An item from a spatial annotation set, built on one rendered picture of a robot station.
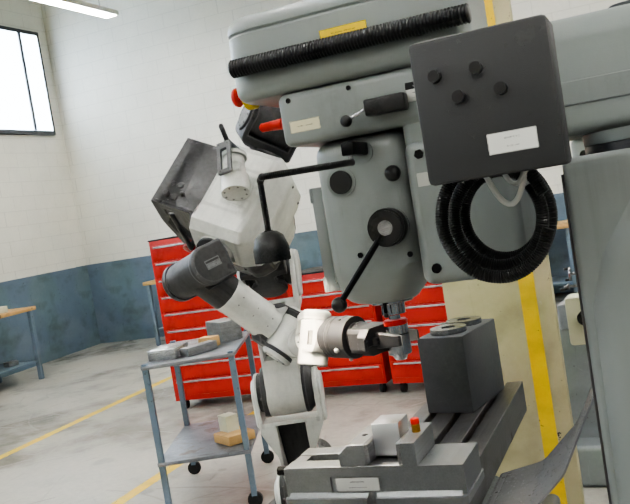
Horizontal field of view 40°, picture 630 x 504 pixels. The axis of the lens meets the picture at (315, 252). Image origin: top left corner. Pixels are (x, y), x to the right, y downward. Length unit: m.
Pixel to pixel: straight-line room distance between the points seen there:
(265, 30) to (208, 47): 10.50
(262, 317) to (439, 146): 0.92
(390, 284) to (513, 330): 1.86
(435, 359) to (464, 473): 0.61
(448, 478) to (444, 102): 0.66
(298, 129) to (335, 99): 0.09
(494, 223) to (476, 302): 1.93
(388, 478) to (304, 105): 0.69
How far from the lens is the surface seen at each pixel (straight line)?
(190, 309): 7.19
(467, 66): 1.27
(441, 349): 2.09
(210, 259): 2.01
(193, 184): 2.13
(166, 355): 4.68
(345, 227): 1.60
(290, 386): 2.40
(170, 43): 12.43
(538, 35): 1.25
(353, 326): 1.75
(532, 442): 3.53
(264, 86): 1.63
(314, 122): 1.59
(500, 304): 3.42
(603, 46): 1.51
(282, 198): 2.10
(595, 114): 1.50
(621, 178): 1.44
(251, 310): 2.06
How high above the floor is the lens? 1.51
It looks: 3 degrees down
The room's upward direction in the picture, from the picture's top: 9 degrees counter-clockwise
